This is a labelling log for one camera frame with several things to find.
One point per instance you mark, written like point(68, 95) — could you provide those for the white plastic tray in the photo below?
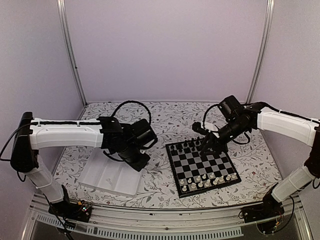
point(125, 180)

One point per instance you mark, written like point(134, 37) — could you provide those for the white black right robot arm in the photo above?
point(293, 139)

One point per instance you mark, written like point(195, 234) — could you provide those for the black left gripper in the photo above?
point(140, 165)

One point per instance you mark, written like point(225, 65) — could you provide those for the left aluminium frame post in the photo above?
point(61, 6)

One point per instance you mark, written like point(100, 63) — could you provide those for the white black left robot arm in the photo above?
point(34, 134)

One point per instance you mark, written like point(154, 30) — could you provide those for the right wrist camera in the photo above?
point(205, 128)

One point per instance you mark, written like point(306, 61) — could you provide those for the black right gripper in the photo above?
point(211, 143)

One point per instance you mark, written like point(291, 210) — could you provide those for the aluminium front rail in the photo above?
point(109, 222)

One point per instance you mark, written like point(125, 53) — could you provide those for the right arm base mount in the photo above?
point(270, 212)

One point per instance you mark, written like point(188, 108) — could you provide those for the right aluminium frame post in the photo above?
point(268, 19)

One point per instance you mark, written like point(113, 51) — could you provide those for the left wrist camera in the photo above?
point(147, 147)

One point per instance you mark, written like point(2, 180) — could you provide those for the floral patterned table mat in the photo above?
point(172, 122)

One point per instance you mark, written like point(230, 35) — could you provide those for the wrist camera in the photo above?
point(205, 128)
point(147, 147)

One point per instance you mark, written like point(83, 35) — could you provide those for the black white chessboard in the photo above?
point(187, 162)

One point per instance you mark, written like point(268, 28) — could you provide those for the aluminium frame post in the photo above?
point(268, 19)
point(61, 6)

